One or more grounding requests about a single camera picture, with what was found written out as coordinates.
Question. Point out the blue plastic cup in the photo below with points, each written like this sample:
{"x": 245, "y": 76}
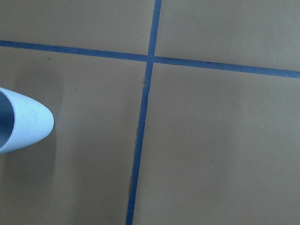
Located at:
{"x": 23, "y": 121}

